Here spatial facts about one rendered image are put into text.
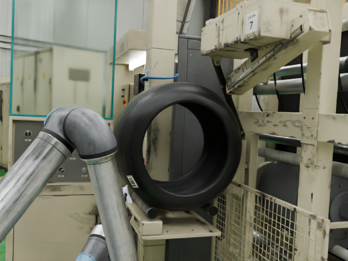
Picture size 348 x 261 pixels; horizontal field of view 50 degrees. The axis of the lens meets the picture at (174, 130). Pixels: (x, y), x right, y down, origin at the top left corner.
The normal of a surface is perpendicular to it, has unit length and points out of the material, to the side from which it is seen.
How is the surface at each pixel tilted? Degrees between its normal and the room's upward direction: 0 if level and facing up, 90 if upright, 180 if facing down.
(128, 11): 90
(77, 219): 90
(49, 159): 86
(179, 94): 79
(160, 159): 90
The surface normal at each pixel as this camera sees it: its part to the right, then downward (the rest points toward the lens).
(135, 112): -0.37, -0.37
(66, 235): 0.31, 0.07
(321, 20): 0.31, -0.25
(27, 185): 0.58, -0.06
